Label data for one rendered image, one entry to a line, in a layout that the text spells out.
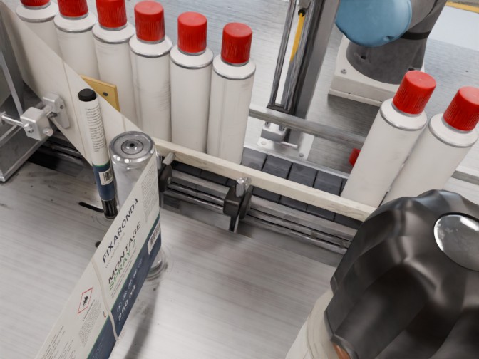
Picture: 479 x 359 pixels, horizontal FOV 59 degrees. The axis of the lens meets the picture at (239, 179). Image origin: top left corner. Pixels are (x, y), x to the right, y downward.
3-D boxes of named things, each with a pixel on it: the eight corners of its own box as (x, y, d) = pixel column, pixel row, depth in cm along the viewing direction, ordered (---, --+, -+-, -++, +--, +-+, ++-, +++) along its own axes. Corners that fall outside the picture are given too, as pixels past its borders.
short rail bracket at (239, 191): (217, 241, 57) (224, 184, 49) (225, 224, 59) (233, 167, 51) (239, 248, 57) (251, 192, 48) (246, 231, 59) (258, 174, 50)
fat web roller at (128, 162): (117, 271, 48) (92, 154, 34) (137, 239, 51) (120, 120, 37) (155, 284, 47) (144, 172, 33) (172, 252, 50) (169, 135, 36)
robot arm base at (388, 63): (343, 73, 80) (363, 24, 73) (346, 35, 91) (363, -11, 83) (420, 92, 80) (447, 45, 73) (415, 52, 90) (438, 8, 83)
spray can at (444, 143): (376, 225, 56) (449, 102, 41) (379, 196, 59) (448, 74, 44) (415, 237, 55) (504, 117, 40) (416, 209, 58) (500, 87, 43)
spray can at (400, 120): (336, 210, 57) (393, 85, 42) (342, 184, 60) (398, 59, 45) (374, 222, 56) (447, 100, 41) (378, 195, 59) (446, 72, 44)
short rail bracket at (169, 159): (145, 215, 59) (139, 156, 50) (165, 184, 63) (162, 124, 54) (166, 223, 59) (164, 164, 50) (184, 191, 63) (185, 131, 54)
